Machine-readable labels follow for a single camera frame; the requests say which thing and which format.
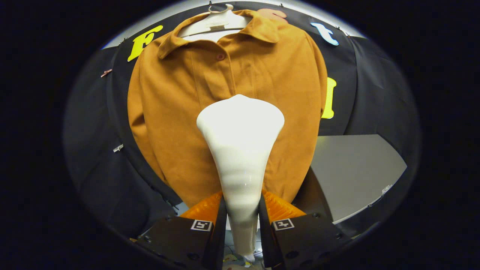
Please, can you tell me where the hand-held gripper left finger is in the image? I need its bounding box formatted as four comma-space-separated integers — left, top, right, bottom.
134, 190, 228, 270

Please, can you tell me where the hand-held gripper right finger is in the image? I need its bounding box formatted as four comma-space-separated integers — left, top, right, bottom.
258, 189, 354, 269

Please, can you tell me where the white garment steamer head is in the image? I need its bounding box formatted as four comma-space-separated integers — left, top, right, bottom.
196, 94, 286, 263

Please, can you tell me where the brown button-up shirt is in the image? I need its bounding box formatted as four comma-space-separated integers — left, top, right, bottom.
127, 9, 329, 209

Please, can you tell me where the white clothes hanger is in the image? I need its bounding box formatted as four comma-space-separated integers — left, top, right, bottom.
176, 3, 254, 42

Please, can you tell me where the grey cabinet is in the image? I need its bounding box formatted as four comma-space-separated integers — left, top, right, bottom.
292, 134, 408, 237

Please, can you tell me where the black backdrop cloth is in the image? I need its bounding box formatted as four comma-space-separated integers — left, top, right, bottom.
63, 1, 420, 240

